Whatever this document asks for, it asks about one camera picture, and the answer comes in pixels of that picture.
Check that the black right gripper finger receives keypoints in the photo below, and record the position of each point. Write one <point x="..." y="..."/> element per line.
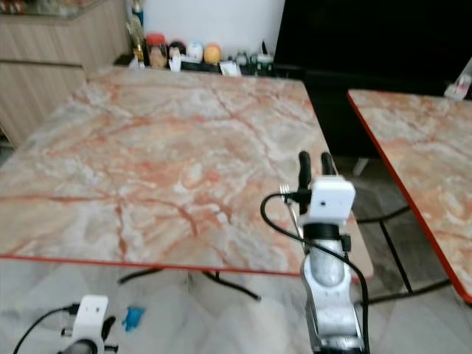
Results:
<point x="328" y="164"/>
<point x="304" y="171"/>

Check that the silver metal fork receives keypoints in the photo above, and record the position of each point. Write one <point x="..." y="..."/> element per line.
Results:
<point x="284" y="192"/>

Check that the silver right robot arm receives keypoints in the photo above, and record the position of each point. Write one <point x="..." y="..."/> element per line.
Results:
<point x="328" y="295"/>

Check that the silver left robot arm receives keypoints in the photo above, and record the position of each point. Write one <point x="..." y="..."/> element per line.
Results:
<point x="88" y="349"/>

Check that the small blue object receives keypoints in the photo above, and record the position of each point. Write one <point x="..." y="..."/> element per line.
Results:
<point x="134" y="318"/>

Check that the low black console shelf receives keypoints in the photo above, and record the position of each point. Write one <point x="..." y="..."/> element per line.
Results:
<point x="280" y="71"/>

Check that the small dark green figurine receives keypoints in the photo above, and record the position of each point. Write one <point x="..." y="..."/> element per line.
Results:
<point x="263" y="60"/>

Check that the small white card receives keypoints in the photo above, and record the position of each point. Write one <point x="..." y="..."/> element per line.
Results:
<point x="229" y="68"/>

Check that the large black screen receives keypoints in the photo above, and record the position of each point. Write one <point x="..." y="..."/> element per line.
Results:
<point x="369" y="33"/>

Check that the orange round figurine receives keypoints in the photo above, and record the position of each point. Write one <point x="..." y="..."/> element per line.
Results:
<point x="212" y="53"/>

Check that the white packet with print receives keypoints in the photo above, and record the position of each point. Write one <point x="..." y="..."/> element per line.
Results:
<point x="460" y="82"/>

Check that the white round figurine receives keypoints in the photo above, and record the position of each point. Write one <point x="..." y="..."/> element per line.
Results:
<point x="195" y="51"/>

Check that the black round figurine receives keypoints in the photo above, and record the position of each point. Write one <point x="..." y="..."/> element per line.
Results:
<point x="177" y="51"/>

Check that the light wooden cabinet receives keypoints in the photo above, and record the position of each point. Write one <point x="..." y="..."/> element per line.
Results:
<point x="44" y="74"/>

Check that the red-lidded glass jar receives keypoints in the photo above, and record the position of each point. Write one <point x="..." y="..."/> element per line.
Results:
<point x="155" y="51"/>

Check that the gold trophy figure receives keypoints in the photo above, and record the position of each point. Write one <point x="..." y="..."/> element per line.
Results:
<point x="137" y="46"/>

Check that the blue bottle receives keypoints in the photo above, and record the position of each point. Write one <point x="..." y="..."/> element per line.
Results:
<point x="137" y="10"/>

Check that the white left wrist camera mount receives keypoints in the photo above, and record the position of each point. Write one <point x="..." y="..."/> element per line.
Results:
<point x="94" y="317"/>

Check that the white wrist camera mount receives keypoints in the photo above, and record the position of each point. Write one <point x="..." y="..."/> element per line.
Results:
<point x="333" y="199"/>
<point x="94" y="317"/>

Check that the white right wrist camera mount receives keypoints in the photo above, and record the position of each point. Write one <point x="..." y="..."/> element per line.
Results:
<point x="333" y="199"/>

